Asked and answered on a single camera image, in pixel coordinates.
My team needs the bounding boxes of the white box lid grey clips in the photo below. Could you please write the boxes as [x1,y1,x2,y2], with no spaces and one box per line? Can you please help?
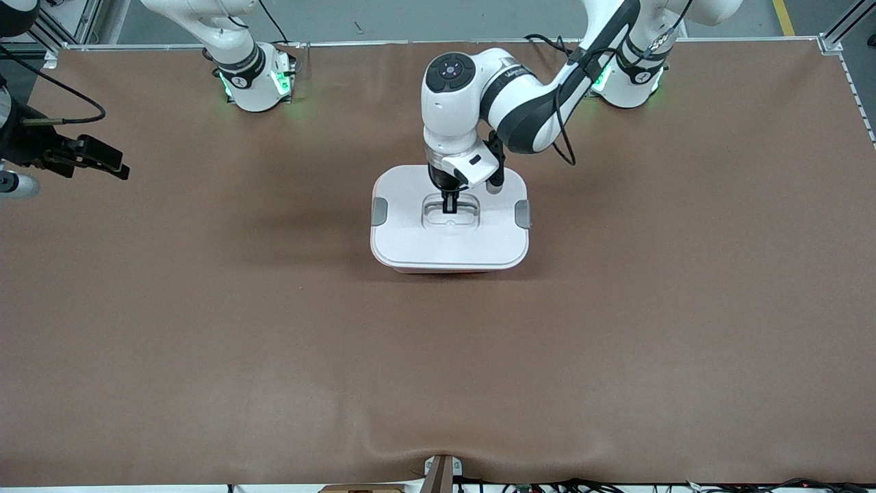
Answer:
[370,166,532,270]

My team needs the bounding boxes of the pale pink plastic box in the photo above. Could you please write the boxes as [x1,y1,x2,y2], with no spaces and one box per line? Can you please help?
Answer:
[390,266,507,275]

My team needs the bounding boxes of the brown table cover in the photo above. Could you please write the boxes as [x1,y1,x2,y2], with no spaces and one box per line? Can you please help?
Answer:
[0,40,876,488]

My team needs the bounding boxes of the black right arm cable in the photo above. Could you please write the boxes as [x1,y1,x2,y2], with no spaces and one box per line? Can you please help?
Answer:
[0,45,107,125]

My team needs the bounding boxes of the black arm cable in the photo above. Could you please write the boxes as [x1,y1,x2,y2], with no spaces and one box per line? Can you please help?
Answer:
[0,45,107,125]
[553,0,693,167]

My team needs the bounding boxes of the aluminium frame profile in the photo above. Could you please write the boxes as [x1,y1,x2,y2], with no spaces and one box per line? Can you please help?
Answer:
[31,0,103,50]
[818,0,876,144]

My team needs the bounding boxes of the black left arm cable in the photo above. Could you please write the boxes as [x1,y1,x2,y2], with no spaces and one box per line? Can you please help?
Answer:
[553,0,693,167]

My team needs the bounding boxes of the aluminium table edge rail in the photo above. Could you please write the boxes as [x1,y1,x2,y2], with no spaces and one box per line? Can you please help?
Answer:
[41,38,846,52]

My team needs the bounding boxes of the black left base cable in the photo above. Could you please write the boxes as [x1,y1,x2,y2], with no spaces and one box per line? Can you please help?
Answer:
[524,33,582,57]

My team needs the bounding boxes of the black base cable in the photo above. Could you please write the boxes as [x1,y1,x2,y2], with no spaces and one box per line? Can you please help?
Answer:
[524,33,582,57]
[257,0,294,49]

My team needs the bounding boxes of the black right base cable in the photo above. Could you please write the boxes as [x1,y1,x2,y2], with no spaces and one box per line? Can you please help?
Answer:
[257,0,294,49]

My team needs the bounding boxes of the metal table clamp bracket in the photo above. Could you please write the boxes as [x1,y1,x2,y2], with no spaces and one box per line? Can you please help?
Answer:
[423,454,463,493]

